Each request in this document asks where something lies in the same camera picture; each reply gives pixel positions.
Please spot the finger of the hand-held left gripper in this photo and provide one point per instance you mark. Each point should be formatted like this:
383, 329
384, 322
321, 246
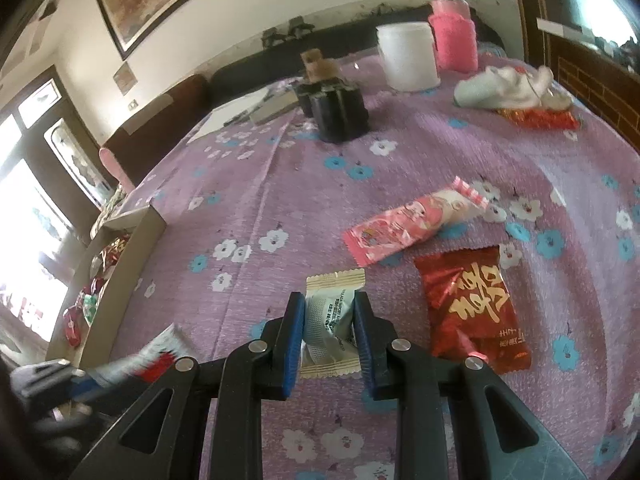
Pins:
87, 387

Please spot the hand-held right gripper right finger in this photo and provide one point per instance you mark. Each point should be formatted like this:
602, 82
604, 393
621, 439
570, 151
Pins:
362, 345

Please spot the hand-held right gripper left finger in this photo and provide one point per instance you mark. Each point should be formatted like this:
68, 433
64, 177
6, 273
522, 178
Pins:
295, 345

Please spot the white grey snack packet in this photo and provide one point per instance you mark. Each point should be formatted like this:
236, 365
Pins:
330, 317

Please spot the red white snack packet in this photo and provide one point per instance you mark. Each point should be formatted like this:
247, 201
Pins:
155, 355

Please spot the pile of small candies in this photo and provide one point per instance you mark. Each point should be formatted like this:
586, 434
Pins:
90, 305

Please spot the large red foil snack packet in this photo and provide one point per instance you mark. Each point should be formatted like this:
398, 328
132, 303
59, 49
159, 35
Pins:
475, 310

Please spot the pink snack packet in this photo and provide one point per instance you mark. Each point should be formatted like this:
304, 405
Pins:
405, 225

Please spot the cardboard box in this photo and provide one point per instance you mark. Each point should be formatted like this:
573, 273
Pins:
135, 255

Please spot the pink rolled item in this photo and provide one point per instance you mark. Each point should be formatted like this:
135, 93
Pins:
114, 166

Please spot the black bottle holder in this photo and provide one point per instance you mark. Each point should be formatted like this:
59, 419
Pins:
335, 115

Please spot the black pen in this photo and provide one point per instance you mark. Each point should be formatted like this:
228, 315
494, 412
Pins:
240, 116

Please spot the grey notebook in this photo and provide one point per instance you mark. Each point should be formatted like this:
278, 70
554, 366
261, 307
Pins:
275, 107

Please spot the dark sofa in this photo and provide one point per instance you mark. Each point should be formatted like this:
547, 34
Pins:
165, 105

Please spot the brown cork bottle top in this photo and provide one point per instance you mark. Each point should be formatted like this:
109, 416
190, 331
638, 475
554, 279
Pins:
311, 57
324, 71

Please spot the red foil wrapper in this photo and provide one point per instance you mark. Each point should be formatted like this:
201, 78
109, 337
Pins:
540, 119

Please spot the white plastic jar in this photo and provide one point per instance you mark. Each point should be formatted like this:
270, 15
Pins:
407, 60

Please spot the white cloth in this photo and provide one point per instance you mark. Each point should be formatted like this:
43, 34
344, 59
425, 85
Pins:
495, 87

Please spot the black clamp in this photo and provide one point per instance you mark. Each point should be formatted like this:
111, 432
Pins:
300, 27
274, 37

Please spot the pink bottle with knitted sleeve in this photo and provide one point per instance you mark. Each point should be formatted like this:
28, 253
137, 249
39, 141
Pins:
452, 40

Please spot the wooden cabinet with brick pattern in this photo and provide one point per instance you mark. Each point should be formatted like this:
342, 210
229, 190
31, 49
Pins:
595, 85

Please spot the white shelf board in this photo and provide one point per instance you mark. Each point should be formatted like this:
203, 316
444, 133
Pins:
565, 30

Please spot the clutter of small dark items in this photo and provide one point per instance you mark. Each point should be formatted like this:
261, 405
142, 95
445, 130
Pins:
620, 47

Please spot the glass door with wooden frame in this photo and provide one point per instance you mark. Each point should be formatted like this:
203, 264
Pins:
55, 125

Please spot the small wall picture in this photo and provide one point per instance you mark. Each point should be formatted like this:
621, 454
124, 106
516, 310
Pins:
125, 77

